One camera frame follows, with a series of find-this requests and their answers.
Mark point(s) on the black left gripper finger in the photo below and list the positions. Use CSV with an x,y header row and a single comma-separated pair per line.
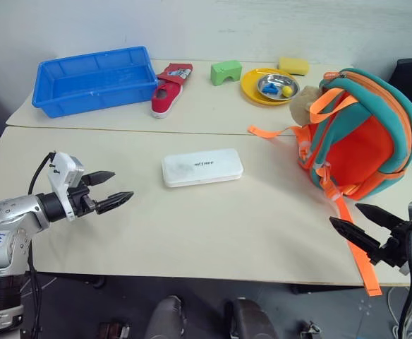
x,y
116,201
102,176

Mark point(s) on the red canvas shoe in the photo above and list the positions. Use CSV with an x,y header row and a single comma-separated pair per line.
x,y
163,100

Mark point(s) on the black rounded robot leg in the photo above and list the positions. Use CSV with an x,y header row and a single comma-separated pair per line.
x,y
252,321

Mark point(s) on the small yellow ball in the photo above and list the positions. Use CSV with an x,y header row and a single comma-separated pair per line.
x,y
287,91

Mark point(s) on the yellow sponge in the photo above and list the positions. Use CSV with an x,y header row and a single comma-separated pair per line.
x,y
293,65

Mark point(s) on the white rectangular case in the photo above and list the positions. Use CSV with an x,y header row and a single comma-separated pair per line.
x,y
202,167

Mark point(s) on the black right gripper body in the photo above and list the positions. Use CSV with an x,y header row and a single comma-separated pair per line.
x,y
398,243

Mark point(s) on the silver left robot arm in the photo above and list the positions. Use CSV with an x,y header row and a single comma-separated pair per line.
x,y
19,212

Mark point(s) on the green arch foam block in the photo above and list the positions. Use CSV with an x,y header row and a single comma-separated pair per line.
x,y
223,69

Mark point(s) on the blue plastic bin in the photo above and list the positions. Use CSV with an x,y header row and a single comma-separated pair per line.
x,y
93,79

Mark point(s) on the beige plush toy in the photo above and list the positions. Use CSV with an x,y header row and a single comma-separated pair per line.
x,y
303,104

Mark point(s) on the small blue toy piece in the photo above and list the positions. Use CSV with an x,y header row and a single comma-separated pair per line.
x,y
271,89

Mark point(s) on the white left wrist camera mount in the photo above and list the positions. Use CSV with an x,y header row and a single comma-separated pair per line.
x,y
62,169

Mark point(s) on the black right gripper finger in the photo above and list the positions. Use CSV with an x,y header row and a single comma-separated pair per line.
x,y
356,234
379,217

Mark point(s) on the round steel dish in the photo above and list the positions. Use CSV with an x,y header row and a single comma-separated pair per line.
x,y
266,97

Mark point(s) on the red snack packet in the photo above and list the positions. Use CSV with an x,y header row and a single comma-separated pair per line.
x,y
176,72

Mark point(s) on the yellow round plate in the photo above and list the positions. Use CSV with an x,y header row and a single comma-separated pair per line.
x,y
250,90

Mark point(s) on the grey rounded robot leg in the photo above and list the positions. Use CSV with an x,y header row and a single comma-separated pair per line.
x,y
167,318

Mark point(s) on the orange and teal backpack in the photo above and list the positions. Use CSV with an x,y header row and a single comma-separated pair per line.
x,y
361,148

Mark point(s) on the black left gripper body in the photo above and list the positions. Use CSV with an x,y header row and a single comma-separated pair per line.
x,y
80,203

